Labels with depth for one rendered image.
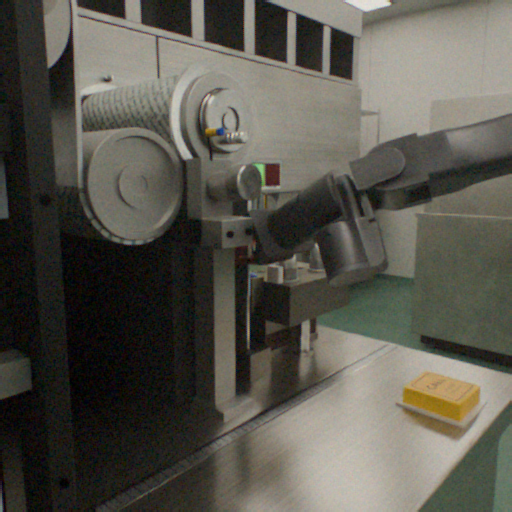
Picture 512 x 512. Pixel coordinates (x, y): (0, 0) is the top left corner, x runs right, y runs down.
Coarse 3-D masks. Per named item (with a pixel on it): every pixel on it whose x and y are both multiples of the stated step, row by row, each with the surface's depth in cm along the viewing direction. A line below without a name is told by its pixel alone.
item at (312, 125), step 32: (96, 32) 80; (128, 32) 84; (96, 64) 81; (128, 64) 85; (160, 64) 90; (256, 64) 109; (256, 96) 110; (288, 96) 118; (320, 96) 128; (352, 96) 139; (288, 128) 119; (320, 128) 129; (352, 128) 141; (288, 160) 121; (320, 160) 131; (352, 160) 143
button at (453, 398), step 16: (416, 384) 60; (432, 384) 60; (448, 384) 60; (464, 384) 60; (416, 400) 59; (432, 400) 57; (448, 400) 56; (464, 400) 56; (448, 416) 56; (464, 416) 56
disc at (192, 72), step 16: (192, 64) 55; (208, 64) 56; (224, 64) 58; (176, 80) 54; (192, 80) 55; (240, 80) 61; (176, 96) 54; (176, 112) 54; (256, 112) 63; (176, 128) 54; (256, 128) 64; (176, 144) 54; (256, 144) 64
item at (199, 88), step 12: (216, 72) 56; (192, 84) 55; (204, 84) 55; (216, 84) 57; (228, 84) 58; (240, 84) 60; (192, 96) 54; (204, 96) 56; (192, 108) 54; (252, 108) 62; (192, 120) 55; (252, 120) 62; (192, 132) 55; (252, 132) 62; (192, 144) 55; (204, 144) 56; (204, 156) 57; (216, 156) 58; (228, 156) 59; (240, 156) 61
